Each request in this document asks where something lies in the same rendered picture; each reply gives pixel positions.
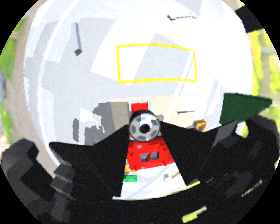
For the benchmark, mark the green flat rectangular patch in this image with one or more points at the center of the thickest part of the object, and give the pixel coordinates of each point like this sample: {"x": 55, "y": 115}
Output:
{"x": 129, "y": 178}

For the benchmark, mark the beige rectangular block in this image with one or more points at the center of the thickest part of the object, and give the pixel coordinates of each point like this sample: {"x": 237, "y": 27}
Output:
{"x": 174, "y": 177}

